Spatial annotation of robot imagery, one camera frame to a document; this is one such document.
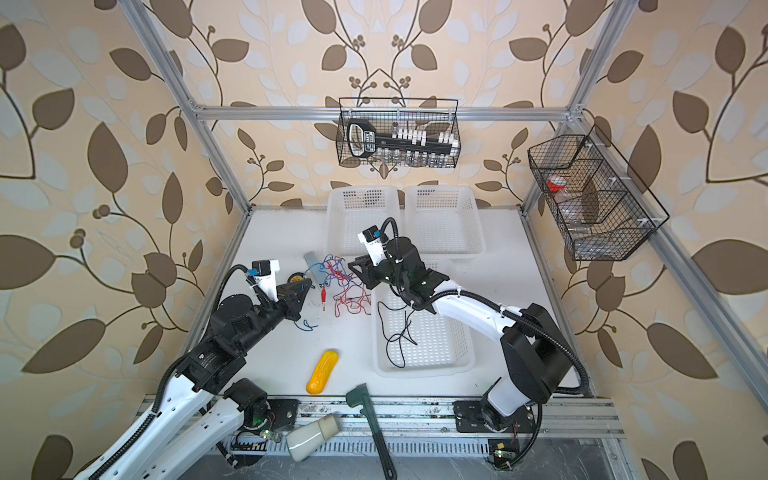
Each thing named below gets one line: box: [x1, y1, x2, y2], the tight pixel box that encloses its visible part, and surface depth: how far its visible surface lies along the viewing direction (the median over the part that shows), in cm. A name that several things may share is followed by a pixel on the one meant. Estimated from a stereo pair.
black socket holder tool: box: [347, 118, 460, 158], surface depth 84 cm
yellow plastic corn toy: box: [306, 350, 339, 395], surface depth 80 cm
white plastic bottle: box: [286, 414, 339, 462], surface depth 69 cm
